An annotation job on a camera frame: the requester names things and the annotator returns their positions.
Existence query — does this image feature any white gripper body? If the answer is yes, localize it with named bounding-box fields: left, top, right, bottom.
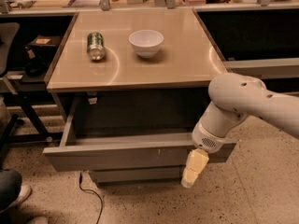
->
left=192, top=121, right=230, bottom=153

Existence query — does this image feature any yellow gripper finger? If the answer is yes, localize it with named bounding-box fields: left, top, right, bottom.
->
left=181, top=148, right=209, bottom=188

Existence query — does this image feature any grey top drawer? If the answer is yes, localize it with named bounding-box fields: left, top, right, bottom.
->
left=42, top=93, right=237, bottom=173

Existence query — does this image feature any grey drawer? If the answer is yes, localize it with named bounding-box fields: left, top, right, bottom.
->
left=42, top=93, right=237, bottom=173
left=89, top=166, right=184, bottom=184

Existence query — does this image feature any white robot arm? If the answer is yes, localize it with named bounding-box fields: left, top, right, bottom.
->
left=181, top=73, right=299, bottom=188

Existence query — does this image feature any grey bottom drawer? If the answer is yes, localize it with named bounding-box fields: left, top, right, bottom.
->
left=89, top=166, right=184, bottom=184

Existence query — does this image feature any grey drawer cabinet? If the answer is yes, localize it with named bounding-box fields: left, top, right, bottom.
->
left=43, top=7, right=234, bottom=189

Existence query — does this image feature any white bowl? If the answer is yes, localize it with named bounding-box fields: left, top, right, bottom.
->
left=129, top=30, right=164, bottom=58

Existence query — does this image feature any green soda can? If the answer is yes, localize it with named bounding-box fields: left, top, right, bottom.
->
left=87, top=32, right=106, bottom=61

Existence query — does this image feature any black box with label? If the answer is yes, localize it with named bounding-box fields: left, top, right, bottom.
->
left=27, top=35, right=62, bottom=60

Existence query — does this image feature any person's leg in jeans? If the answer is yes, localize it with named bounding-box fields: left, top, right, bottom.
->
left=0, top=169, right=22, bottom=211

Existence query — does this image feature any black power cable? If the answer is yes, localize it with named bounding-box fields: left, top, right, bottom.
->
left=78, top=171, right=105, bottom=224

